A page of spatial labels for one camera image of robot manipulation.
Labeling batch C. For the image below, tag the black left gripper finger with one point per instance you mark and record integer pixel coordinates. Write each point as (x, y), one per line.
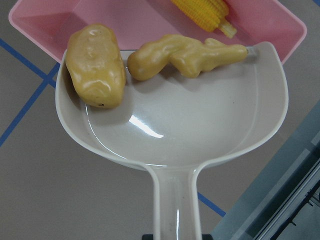
(147, 237)

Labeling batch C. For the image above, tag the beige plastic dustpan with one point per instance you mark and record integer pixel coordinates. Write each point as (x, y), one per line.
(174, 127)

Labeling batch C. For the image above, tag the tan toy ginger root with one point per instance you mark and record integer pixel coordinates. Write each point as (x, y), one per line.
(188, 55)

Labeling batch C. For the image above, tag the yellow toy corn cob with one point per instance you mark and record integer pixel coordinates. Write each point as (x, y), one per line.
(209, 15)

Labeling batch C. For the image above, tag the pink plastic bin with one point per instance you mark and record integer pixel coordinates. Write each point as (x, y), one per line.
(49, 23)

